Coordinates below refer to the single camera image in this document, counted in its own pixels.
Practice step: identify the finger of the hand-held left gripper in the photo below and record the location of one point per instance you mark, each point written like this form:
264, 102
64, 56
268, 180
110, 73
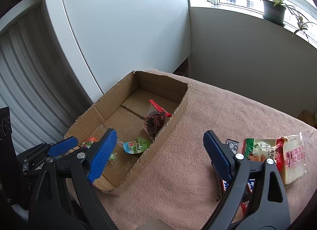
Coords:
63, 145

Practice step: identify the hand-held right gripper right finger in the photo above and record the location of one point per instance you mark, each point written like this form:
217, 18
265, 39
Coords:
218, 155

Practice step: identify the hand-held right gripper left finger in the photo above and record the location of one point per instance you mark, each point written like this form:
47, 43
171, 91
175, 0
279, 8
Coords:
104, 155

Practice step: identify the black white small packet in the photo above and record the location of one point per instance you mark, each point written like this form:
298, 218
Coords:
232, 145

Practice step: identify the chocolate bar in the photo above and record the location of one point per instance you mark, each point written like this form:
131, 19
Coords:
224, 185

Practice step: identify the green meat snack packet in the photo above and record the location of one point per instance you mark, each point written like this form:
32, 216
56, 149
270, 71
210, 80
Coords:
260, 148

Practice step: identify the sliced bread packet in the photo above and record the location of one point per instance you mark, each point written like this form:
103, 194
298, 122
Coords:
293, 160

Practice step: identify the brown cardboard box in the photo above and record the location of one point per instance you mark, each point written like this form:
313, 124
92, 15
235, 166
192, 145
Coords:
171, 89

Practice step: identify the small green candy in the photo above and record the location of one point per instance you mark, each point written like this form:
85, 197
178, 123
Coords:
112, 157

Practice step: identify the small red green packet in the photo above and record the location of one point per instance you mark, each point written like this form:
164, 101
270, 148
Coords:
88, 143

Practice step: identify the green jelly cup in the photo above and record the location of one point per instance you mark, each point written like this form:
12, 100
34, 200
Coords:
136, 145

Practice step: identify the white ribbed shutter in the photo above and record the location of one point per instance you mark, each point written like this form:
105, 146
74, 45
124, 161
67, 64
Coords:
29, 84

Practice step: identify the dark red snack packet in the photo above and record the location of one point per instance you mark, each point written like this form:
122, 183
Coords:
154, 122

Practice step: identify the white cabinet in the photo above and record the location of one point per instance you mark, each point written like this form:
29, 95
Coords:
123, 22

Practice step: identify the potted green plant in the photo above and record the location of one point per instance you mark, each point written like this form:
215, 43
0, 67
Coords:
273, 12

